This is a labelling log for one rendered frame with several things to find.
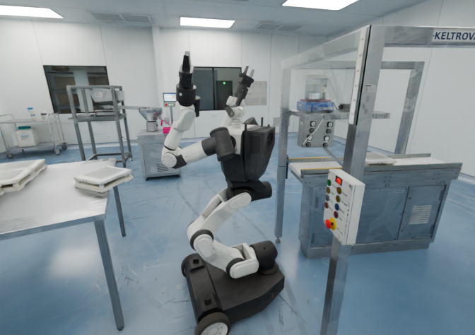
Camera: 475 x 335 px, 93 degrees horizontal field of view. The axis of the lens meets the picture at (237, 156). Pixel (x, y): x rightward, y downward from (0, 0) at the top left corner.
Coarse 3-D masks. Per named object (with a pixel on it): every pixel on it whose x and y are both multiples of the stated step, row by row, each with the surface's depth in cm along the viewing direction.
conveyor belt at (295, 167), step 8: (400, 160) 196; (408, 160) 195; (416, 160) 195; (424, 160) 195; (432, 160) 195; (440, 160) 195; (296, 168) 178; (304, 168) 178; (424, 168) 178; (432, 168) 178
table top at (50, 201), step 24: (48, 168) 182; (72, 168) 181; (96, 168) 181; (24, 192) 139; (48, 192) 139; (72, 192) 138; (96, 192) 138; (0, 216) 112; (24, 216) 112; (48, 216) 112; (72, 216) 112; (96, 216) 114; (0, 240) 100
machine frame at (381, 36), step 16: (384, 32) 78; (400, 32) 78; (416, 32) 79; (432, 32) 80; (368, 48) 79; (368, 64) 80; (384, 64) 178; (400, 64) 179; (416, 64) 181; (368, 80) 82; (416, 80) 184; (368, 96) 84; (416, 96) 188; (368, 112) 86; (352, 128) 90; (368, 128) 87; (400, 128) 200; (352, 144) 90; (400, 144) 201; (352, 160) 91; (352, 176) 93; (336, 240) 104; (336, 256) 105; (336, 272) 107; (336, 288) 109; (336, 304) 112; (336, 320) 116
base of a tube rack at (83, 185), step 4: (124, 176) 157; (132, 176) 158; (116, 180) 150; (120, 180) 150; (124, 180) 152; (128, 180) 155; (76, 184) 145; (80, 184) 143; (84, 184) 143; (88, 184) 143; (92, 184) 143; (108, 184) 143; (112, 184) 144; (116, 184) 146; (84, 188) 142; (88, 188) 141; (92, 188) 140; (96, 188) 138; (104, 188) 138; (108, 188) 141
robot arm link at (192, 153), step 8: (192, 144) 116; (200, 144) 111; (168, 152) 113; (184, 152) 113; (192, 152) 112; (200, 152) 111; (168, 160) 113; (176, 160) 113; (184, 160) 114; (192, 160) 114; (176, 168) 115
